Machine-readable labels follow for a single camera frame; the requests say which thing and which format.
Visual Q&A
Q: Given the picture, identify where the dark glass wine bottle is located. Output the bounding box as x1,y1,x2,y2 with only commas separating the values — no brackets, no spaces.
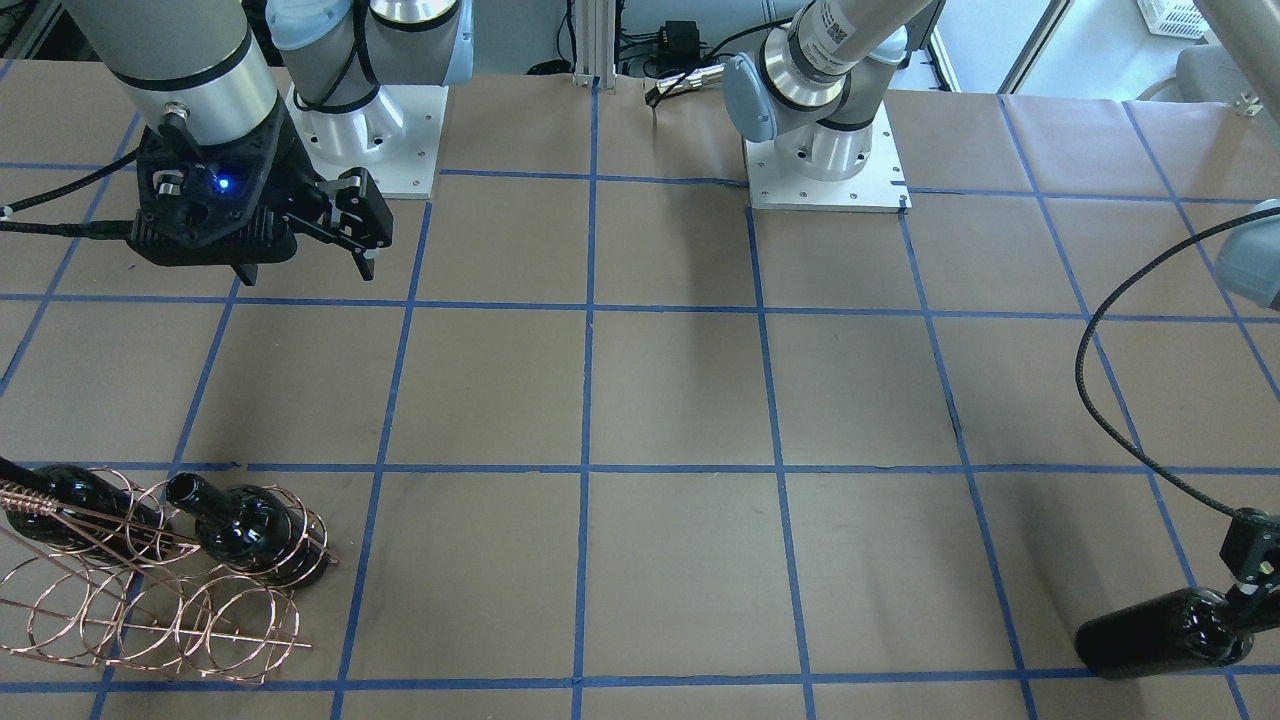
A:
1074,587,1256,682

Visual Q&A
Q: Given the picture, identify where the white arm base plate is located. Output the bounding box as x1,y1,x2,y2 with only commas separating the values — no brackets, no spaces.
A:
285,85,451,201
744,102,913,214

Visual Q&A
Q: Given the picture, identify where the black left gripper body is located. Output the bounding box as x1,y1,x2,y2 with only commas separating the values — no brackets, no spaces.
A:
1221,509,1279,600

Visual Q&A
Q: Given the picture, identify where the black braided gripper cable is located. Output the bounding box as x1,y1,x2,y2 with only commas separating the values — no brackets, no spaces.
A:
1075,205,1280,521

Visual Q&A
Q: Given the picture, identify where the aluminium frame post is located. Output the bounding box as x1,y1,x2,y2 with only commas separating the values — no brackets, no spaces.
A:
570,1,620,94

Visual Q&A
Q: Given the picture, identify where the dark wine bottle in basket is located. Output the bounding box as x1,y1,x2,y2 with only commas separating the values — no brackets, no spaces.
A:
164,471,329,591

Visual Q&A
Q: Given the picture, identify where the copper wire wine basket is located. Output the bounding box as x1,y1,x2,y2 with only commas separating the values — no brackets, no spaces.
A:
3,468,337,685

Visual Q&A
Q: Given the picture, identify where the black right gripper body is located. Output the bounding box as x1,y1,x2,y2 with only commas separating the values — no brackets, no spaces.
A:
129,100,326,266

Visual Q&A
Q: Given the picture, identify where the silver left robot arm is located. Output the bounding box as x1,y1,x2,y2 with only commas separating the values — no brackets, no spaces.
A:
719,1,1277,601

